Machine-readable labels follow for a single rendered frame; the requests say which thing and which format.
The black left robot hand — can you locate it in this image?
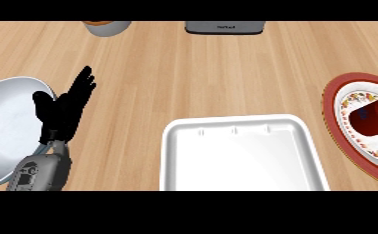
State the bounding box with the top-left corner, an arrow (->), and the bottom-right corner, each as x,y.
32,65 -> 100,146

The plain white round plate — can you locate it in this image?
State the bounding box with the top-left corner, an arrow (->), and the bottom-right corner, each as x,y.
0,76 -> 61,186

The white rectangular tray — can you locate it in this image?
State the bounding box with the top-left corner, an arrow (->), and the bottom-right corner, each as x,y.
159,113 -> 333,192

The white floral rimmed plate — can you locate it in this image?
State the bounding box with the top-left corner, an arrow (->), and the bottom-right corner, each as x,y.
334,81 -> 378,166

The grey round container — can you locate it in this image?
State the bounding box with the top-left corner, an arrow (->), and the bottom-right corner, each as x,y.
82,21 -> 134,38

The grey boxy appliance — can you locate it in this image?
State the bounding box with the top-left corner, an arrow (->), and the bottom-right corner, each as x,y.
184,21 -> 268,36

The red oval placemat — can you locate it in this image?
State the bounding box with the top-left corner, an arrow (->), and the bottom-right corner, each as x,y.
321,71 -> 378,181

